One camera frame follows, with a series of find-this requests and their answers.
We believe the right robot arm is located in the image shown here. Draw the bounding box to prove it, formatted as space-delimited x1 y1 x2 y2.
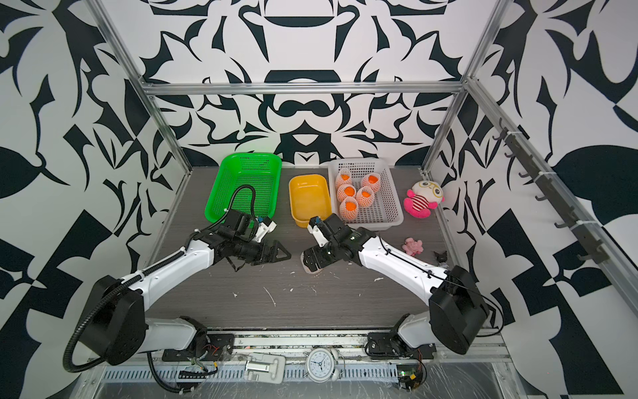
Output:
302 214 488 359

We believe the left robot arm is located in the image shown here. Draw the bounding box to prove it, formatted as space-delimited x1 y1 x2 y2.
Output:
62 209 292 372

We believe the netted orange front left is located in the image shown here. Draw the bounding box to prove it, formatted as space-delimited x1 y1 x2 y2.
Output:
339 196 359 222

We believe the yellow plastic tray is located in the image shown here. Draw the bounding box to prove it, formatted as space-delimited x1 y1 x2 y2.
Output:
288 174 332 229

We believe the small pink plush toy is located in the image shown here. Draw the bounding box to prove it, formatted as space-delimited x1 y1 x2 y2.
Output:
402 238 424 257

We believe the netted orange back right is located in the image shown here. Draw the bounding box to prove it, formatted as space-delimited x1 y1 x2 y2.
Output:
361 173 381 193

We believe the green plastic basket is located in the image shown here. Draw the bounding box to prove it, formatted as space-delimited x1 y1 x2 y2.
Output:
203 152 283 224

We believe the pink white plush toy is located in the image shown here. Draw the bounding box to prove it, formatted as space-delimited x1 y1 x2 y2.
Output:
403 181 445 219

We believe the small black toy figure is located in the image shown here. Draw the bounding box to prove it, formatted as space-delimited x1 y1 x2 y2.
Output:
433 251 449 264

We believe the white analog clock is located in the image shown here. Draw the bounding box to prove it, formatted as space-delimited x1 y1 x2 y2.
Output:
305 347 340 383

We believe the small green circuit board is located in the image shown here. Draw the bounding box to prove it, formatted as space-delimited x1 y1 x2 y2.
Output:
397 363 427 392

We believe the left black corrugated cable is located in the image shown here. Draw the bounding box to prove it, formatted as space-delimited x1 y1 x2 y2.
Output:
62 184 258 374

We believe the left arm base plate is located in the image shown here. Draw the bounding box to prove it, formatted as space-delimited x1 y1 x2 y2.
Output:
161 333 235 362

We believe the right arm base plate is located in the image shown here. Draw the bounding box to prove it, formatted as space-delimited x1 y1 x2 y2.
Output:
364 332 437 360

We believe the black hook rail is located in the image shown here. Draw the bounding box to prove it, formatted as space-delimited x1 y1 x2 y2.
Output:
491 118 612 269

